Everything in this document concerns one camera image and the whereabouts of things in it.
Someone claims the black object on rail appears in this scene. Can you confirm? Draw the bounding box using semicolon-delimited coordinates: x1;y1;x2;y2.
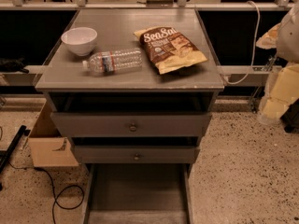
0;58;29;74

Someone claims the black floor cable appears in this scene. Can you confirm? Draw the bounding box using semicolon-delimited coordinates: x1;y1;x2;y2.
7;159;86;224

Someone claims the grey top drawer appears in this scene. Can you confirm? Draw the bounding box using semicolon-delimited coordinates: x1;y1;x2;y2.
50;113;211;137

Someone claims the cardboard box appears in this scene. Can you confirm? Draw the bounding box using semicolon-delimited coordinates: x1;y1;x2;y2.
28;103;78;167

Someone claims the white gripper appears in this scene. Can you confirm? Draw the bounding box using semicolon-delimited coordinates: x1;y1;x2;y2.
256;3;299;125

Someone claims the grey open bottom drawer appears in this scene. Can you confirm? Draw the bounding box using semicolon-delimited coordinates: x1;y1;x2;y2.
80;163;193;224

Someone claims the white ceramic bowl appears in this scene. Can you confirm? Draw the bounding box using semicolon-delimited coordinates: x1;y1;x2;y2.
61;27;97;56

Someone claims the grey drawer cabinet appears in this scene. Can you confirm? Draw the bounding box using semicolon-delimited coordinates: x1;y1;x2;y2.
36;8;223;165

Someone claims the grey horizontal rail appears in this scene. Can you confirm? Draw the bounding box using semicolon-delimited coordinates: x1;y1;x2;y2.
218;65;282;87

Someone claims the white hanging cable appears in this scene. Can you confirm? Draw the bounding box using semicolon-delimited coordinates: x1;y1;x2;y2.
222;0;262;86

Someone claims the clear plastic water bottle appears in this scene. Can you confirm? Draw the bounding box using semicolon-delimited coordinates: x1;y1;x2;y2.
82;48;142;74

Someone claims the black metal stand leg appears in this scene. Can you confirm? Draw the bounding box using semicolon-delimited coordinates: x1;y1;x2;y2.
0;124;32;192

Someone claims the sea salt chip bag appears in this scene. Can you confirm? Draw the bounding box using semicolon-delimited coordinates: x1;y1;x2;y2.
135;26;207;75

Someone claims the grey middle drawer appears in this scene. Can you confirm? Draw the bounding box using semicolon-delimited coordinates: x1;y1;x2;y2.
72;146;199;163

